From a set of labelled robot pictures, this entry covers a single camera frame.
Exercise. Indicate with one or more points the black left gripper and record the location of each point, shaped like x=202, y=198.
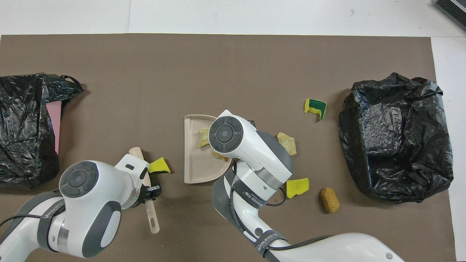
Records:
x=153, y=193

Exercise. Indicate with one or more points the small yellow sponge piece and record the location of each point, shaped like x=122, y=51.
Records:
x=159, y=166

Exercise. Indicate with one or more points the beige hand brush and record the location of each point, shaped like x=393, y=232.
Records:
x=153, y=218

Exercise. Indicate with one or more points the beige plastic dustpan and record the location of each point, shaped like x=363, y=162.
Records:
x=196, y=163

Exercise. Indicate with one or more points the pale bread chunk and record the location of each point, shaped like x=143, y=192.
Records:
x=288, y=142
x=204, y=138

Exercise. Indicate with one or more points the orange toy croissant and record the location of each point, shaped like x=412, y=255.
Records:
x=219, y=157

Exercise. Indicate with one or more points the yellow and green sponge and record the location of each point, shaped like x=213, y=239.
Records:
x=316, y=107

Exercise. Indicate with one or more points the brown bread roll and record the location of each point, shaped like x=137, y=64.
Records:
x=330, y=200

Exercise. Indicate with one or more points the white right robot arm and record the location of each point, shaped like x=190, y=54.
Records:
x=255, y=153

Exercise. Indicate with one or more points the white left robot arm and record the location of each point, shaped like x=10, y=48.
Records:
x=91, y=211

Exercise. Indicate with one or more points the pink bin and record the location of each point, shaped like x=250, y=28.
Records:
x=55, y=123

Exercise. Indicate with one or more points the crumpled black trash bag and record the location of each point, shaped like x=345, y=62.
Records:
x=22, y=145

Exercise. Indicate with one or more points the open black trash bag bin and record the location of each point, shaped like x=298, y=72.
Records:
x=397, y=145

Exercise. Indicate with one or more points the brown table mat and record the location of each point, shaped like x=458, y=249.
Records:
x=218, y=65

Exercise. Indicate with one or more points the dark ribbed device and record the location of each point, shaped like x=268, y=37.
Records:
x=453, y=8

